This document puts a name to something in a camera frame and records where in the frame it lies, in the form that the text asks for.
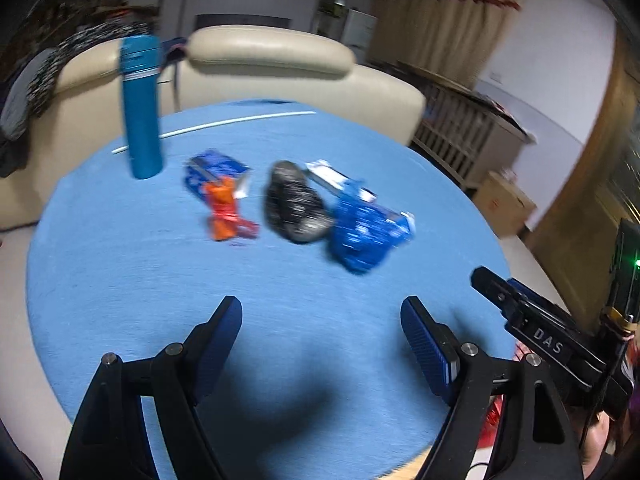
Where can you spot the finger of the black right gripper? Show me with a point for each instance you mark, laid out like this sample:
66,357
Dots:
495,289

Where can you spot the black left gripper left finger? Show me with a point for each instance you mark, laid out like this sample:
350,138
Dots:
108,438

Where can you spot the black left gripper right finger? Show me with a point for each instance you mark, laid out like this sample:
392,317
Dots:
535,439

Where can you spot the blue plastic bag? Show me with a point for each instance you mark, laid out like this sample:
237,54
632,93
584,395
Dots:
363,233

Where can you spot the black plastic bag bundle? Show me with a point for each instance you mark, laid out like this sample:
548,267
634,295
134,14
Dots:
294,209

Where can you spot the orange snack wrapper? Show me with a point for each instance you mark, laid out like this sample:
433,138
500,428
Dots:
225,221

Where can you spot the right human hand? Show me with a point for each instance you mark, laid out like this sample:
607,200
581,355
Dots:
611,449

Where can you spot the red plastic basket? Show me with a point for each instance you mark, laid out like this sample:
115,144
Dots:
489,431

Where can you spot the brown cardboard box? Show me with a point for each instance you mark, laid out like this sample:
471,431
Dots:
504,206

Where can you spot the wooden baby crib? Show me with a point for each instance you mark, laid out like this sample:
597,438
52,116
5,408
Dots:
465,133

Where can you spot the blue round tablecloth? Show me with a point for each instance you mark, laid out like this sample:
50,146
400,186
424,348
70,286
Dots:
321,383

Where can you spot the white purple medicine box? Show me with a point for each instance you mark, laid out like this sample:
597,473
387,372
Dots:
338,183

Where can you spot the beige curtain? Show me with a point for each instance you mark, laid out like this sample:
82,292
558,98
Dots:
450,38

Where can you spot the blue white carton box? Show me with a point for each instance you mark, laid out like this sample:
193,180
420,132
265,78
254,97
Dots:
210,167

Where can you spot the white thin stick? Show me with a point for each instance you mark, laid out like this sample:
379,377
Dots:
172,134

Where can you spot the white air conditioner unit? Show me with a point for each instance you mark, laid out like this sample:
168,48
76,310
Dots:
358,33

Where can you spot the cream leather sofa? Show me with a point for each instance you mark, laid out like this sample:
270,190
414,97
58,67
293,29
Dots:
222,64

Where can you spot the dark clothes on sofa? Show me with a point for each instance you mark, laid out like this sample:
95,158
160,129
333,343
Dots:
31,90

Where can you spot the blue thermos bottle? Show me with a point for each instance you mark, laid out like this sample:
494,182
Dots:
139,65

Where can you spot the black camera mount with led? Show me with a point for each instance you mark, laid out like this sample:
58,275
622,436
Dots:
622,304

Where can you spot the blue strap bag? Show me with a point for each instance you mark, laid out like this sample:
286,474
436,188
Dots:
173,52

